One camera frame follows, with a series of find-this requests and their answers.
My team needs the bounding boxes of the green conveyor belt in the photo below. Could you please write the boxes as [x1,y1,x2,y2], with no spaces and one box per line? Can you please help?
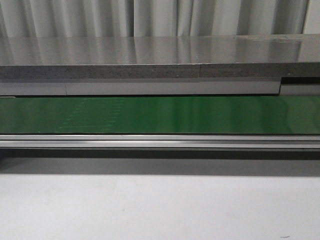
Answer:
[0,96,320,135]

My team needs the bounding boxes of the grey stone-edged table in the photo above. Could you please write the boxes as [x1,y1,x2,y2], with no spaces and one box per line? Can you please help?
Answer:
[0,34,320,80]

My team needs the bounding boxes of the grey pleated curtain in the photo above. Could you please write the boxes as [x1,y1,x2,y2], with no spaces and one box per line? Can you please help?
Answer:
[0,0,320,37]

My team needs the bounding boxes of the rear aluminium conveyor rail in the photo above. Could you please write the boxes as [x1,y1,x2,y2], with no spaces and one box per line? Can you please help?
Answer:
[0,77,320,96]

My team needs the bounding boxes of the aluminium conveyor rail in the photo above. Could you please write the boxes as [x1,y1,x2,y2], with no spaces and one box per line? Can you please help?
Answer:
[0,77,320,96]
[0,134,320,151]

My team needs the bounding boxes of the front aluminium conveyor rail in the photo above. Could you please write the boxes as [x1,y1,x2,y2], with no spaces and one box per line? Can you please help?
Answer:
[0,134,320,151]

